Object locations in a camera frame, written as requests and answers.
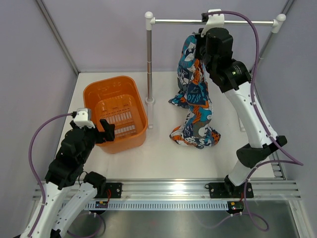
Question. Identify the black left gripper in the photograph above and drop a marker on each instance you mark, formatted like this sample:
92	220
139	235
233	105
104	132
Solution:
108	129

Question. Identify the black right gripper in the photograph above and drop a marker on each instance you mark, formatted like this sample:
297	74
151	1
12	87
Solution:
199	41

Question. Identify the colourful patterned shorts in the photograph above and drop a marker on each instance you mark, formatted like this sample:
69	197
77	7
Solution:
193	95

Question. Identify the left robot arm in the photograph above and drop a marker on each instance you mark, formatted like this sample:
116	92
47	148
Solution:
51	219

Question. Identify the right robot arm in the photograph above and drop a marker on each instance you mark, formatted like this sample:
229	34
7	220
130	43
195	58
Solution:
234	80

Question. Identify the orange plastic basket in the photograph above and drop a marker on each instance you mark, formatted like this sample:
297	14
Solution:
117	100

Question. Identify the silver clothes rack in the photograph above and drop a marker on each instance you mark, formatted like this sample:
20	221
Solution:
230	18

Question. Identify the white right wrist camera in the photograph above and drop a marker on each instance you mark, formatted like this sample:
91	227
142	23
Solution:
212	20

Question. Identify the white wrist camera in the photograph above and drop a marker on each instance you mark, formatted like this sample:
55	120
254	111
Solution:
83	118
212	20

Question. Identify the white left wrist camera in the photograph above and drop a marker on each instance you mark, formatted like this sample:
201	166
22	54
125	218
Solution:
83	118

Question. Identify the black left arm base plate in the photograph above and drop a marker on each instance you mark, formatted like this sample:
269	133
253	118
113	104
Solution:
112	190

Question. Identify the white slotted cable duct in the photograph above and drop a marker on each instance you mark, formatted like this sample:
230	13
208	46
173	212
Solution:
156	206

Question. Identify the aluminium mounting rail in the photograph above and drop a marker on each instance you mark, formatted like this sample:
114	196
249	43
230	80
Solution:
196	189

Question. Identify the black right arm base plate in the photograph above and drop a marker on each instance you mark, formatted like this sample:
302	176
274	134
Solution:
218	190

